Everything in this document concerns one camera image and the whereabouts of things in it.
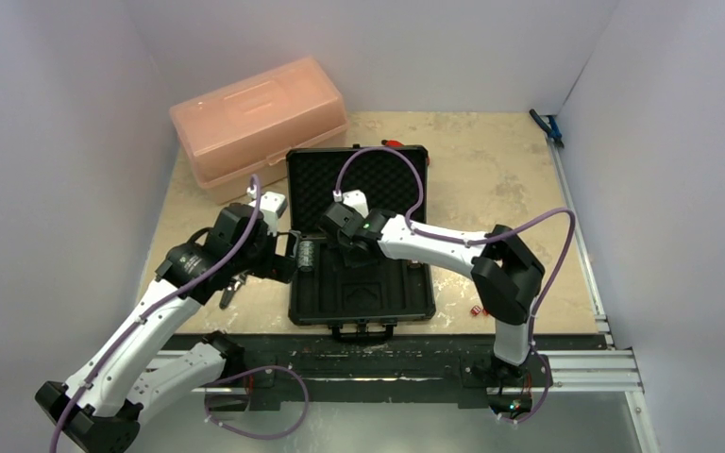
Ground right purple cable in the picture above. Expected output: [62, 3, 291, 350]
[333, 145, 578, 351]

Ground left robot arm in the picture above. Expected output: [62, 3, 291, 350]
[35, 193, 295, 452]

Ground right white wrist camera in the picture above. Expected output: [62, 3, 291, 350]
[332, 190, 369, 217]

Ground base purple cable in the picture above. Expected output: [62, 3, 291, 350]
[203, 364, 310, 441]

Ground red handled cutter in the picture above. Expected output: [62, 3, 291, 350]
[380, 140, 403, 148]

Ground blue handled pliers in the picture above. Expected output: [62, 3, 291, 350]
[529, 109, 565, 149]

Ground black foam-lined poker case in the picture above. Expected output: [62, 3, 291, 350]
[286, 145, 436, 343]

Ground pink translucent storage box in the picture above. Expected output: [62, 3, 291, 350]
[169, 57, 348, 204]

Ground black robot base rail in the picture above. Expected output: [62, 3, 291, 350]
[156, 331, 608, 414]

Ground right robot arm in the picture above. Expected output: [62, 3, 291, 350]
[318, 202, 545, 384]

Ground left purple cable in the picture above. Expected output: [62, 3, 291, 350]
[48, 174, 262, 453]

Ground grey black handled pliers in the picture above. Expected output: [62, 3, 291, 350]
[219, 274, 247, 310]

